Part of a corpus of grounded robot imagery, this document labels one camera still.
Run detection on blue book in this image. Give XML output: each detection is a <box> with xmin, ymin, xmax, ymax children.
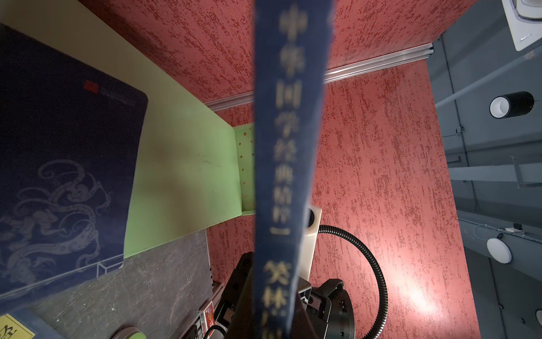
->
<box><xmin>1</xmin><ymin>309</ymin><xmax>62</xmax><ymax>339</ymax></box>
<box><xmin>1</xmin><ymin>25</ymin><xmax>148</xmax><ymax>314</ymax></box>
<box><xmin>253</xmin><ymin>1</ymin><xmax>335</xmax><ymax>338</ymax></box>

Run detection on green wooden shelf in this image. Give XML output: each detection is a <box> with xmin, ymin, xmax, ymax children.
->
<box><xmin>1</xmin><ymin>1</ymin><xmax>242</xmax><ymax>257</ymax></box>

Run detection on red card pack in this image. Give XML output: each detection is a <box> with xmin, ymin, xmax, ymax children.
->
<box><xmin>198</xmin><ymin>300</ymin><xmax>216</xmax><ymax>338</ymax></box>

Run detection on green push button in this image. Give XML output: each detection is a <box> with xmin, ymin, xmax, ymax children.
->
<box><xmin>112</xmin><ymin>326</ymin><xmax>147</xmax><ymax>339</ymax></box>

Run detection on white round ceiling lamp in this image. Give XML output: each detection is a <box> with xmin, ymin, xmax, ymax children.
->
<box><xmin>486</xmin><ymin>238</ymin><xmax>512</xmax><ymax>264</ymax></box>

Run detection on black ceiling spotlight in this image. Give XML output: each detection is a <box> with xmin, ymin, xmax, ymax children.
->
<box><xmin>489</xmin><ymin>91</ymin><xmax>535</xmax><ymax>119</ymax></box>

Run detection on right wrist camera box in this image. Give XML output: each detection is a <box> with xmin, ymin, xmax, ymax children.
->
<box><xmin>299</xmin><ymin>206</ymin><xmax>323</xmax><ymax>281</ymax></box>

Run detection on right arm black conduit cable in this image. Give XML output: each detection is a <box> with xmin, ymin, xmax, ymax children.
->
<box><xmin>316</xmin><ymin>224</ymin><xmax>390</xmax><ymax>339</ymax></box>

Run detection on right aluminium corner post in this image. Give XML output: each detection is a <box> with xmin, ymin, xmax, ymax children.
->
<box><xmin>205</xmin><ymin>43</ymin><xmax>434</xmax><ymax>112</ymax></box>

